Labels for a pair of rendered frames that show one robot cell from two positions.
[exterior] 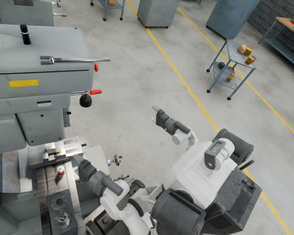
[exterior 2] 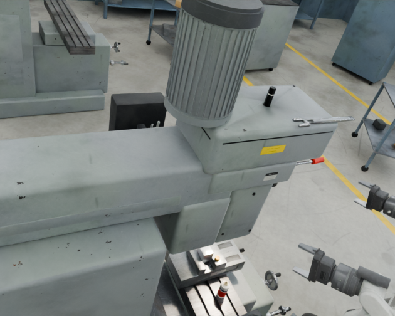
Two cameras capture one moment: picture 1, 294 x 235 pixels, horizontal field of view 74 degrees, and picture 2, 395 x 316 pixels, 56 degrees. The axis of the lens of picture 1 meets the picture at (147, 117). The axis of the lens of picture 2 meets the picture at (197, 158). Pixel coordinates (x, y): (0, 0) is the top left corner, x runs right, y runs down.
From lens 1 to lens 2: 0.79 m
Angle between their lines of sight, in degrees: 12
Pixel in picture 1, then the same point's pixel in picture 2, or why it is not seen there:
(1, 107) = (233, 182)
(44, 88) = (284, 155)
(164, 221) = not seen: outside the picture
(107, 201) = (375, 295)
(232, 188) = not seen: outside the picture
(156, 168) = (312, 303)
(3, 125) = (219, 207)
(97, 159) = (249, 278)
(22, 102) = (253, 174)
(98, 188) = (353, 283)
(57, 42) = (291, 103)
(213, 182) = not seen: outside the picture
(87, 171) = (328, 263)
